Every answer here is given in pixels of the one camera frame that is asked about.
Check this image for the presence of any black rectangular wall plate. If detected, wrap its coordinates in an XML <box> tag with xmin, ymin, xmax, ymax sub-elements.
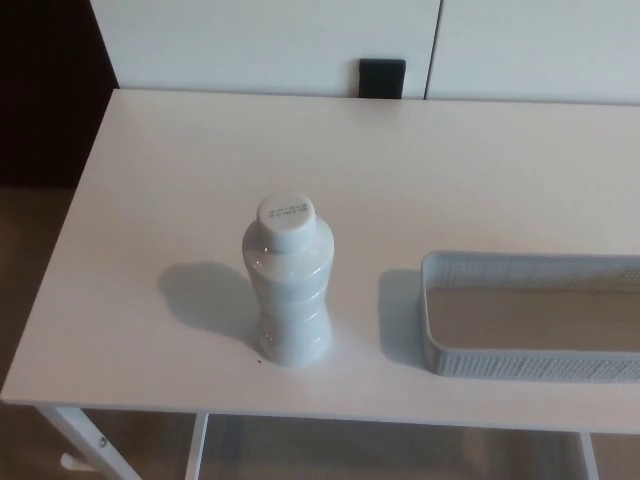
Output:
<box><xmin>358</xmin><ymin>58</ymin><xmax>407</xmax><ymax>100</ymax></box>

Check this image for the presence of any white plastic bottle with cap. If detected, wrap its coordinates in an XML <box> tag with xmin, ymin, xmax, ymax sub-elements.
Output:
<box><xmin>241</xmin><ymin>193</ymin><xmax>335</xmax><ymax>369</ymax></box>

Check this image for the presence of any white cabinet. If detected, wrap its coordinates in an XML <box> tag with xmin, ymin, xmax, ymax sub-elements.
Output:
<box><xmin>87</xmin><ymin>0</ymin><xmax>640</xmax><ymax>108</ymax></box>

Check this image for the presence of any white desk leg frame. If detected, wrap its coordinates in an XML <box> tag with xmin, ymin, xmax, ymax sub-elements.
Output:
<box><xmin>33</xmin><ymin>404</ymin><xmax>132</xmax><ymax>480</ymax></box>

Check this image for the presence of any grey perforated plastic basket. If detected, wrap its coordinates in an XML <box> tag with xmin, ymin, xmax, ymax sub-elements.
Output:
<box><xmin>419</xmin><ymin>249</ymin><xmax>640</xmax><ymax>385</ymax></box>

